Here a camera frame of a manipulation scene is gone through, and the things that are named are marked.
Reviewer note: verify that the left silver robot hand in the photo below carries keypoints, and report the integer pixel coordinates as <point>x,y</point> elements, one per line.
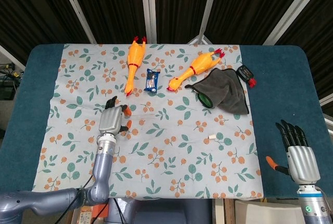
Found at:
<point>110,119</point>

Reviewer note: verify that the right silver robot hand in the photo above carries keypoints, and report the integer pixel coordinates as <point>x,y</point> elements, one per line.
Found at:
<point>303,164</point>

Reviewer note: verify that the transparent glass test tube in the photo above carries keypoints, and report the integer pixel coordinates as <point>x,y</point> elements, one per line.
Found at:
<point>145,116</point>

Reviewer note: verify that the small white cylinder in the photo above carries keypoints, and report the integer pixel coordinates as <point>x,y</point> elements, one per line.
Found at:
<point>212,138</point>

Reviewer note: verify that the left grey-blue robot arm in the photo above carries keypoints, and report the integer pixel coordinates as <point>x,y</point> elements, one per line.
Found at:
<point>102,161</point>

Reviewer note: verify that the blue snack packet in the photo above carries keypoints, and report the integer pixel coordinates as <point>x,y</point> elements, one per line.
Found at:
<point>152,80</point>

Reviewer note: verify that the floral patterned tablecloth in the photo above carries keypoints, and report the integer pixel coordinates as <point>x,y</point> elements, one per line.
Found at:
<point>166,143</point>

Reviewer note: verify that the yellow rubber chicken toy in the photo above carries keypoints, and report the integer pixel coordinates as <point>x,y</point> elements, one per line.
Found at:
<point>200,63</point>
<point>135,57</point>

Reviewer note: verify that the orange box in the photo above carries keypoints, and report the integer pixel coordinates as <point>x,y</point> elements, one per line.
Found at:
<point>100,209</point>

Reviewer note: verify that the grey microfibre cloth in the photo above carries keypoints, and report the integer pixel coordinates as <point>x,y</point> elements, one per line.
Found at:
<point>226,91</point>

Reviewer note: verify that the grey-blue robot torso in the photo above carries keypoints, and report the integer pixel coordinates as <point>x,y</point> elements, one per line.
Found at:
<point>166,212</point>

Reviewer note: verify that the black device with red cap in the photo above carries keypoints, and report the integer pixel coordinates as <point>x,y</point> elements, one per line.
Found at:
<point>244,73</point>

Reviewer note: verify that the white screen frame post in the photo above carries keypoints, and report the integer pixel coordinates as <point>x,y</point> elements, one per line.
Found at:
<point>75,5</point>
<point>286,15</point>
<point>208,7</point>
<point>148,5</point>

